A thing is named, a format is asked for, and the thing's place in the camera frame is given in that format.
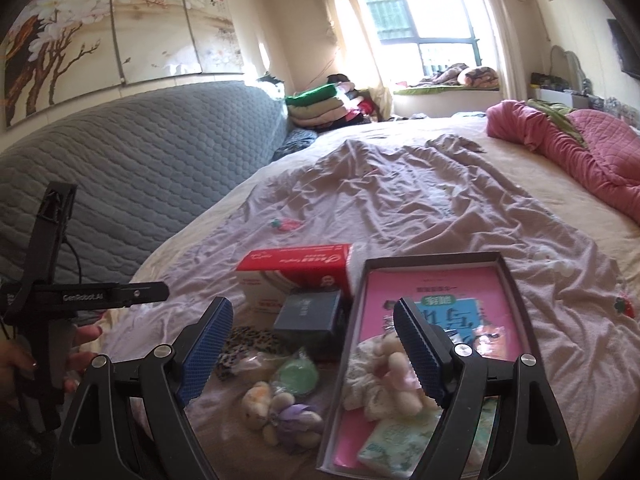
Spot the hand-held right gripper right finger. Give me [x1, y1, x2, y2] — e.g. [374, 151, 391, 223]
[392, 297, 581, 480]

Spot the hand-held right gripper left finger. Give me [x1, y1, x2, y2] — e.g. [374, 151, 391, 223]
[52, 296, 235, 480]

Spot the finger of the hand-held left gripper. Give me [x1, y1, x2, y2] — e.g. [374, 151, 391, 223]
[105, 282, 169, 307]

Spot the beige teddy bear pink dress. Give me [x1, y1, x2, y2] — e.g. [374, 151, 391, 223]
[372, 332, 426, 396]

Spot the white floral cloth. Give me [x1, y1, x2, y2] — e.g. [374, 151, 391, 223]
[342, 337, 441, 421]

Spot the dark shallow box tray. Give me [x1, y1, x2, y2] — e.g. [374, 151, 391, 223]
[316, 251, 548, 478]

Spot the person's left hand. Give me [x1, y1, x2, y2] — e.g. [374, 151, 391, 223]
[0, 324, 104, 411]

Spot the leopard print cloth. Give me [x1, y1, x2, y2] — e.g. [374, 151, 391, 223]
[215, 325, 291, 381]

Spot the small teddy bear purple dress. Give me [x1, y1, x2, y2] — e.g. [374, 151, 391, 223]
[241, 380, 324, 448]

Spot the green print tissue packet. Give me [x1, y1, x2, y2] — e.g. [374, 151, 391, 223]
[357, 417, 446, 478]

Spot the green round packed sponge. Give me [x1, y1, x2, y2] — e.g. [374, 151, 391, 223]
[270, 347, 321, 398]

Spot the blue print tissue packet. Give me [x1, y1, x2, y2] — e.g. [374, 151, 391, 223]
[475, 397, 500, 456]

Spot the dark blue box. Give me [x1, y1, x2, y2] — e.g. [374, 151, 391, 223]
[272, 287, 348, 363]

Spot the red cardboard box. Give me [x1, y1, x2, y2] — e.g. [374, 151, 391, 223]
[235, 243, 355, 318]

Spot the grey quilted headboard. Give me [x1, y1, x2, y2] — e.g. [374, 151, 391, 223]
[0, 80, 291, 286]

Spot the pink bed sheet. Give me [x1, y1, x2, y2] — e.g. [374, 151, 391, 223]
[100, 132, 640, 480]

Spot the cream bed sheet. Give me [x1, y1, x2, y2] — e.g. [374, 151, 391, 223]
[100, 115, 640, 411]

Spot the blue knitted blanket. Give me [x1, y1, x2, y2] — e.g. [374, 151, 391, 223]
[272, 127, 318, 162]

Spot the pink quilt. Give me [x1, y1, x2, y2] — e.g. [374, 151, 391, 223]
[486, 100, 640, 226]

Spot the pile of folded clothes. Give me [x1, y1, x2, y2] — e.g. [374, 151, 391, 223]
[285, 74, 386, 129]

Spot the green window seat cushion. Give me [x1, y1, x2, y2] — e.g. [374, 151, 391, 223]
[392, 82, 501, 99]

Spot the green cloth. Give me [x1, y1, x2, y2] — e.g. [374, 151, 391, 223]
[527, 99, 588, 147]

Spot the patterned blanket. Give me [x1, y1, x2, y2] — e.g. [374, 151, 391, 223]
[430, 64, 501, 89]

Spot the cluttered white dresser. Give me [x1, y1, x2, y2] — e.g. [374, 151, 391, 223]
[530, 72, 640, 127]

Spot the dresser mirror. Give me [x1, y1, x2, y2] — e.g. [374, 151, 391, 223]
[550, 45, 587, 92]

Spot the cream curtain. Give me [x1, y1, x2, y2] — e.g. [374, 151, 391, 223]
[470, 0, 531, 103]
[310, 0, 396, 121]

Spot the window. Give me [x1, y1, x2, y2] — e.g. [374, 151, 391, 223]
[357, 0, 483, 78]

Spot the black television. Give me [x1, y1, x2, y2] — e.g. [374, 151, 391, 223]
[606, 18, 640, 79]

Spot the flower tree wall painting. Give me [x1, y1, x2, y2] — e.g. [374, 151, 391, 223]
[0, 0, 246, 131]

